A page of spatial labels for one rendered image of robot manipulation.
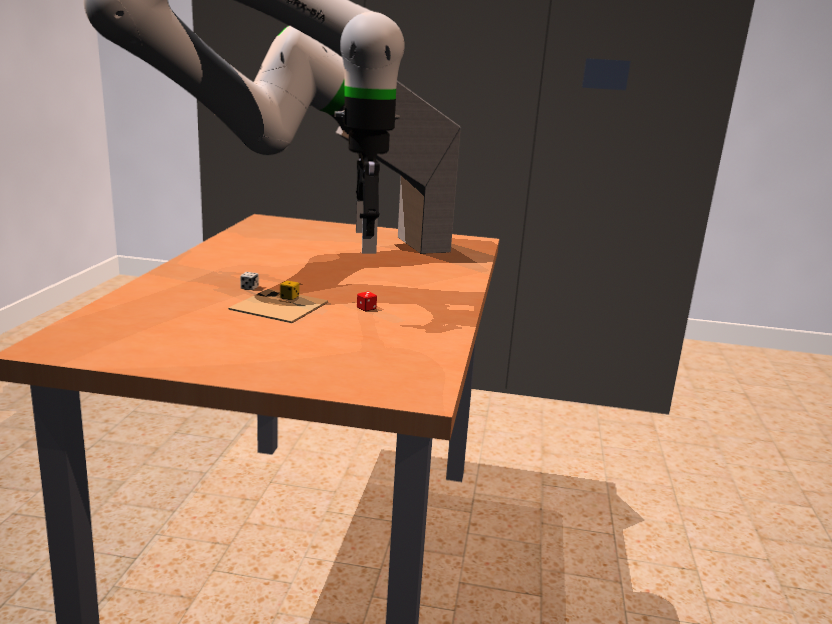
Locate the white die with black pips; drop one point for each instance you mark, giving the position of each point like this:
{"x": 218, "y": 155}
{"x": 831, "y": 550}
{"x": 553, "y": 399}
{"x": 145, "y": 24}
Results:
{"x": 249, "y": 280}

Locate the tan flat mat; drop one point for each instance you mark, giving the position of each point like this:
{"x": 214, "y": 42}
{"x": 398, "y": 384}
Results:
{"x": 268, "y": 304}

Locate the yellow die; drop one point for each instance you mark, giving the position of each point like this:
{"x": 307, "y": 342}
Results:
{"x": 289, "y": 290}

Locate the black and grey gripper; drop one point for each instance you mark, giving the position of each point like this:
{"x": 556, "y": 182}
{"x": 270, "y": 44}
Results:
{"x": 368, "y": 146}

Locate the dark red die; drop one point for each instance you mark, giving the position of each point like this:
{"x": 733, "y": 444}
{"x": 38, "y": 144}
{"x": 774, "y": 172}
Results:
{"x": 366, "y": 301}

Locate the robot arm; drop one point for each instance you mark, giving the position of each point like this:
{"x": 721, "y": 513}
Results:
{"x": 297, "y": 72}

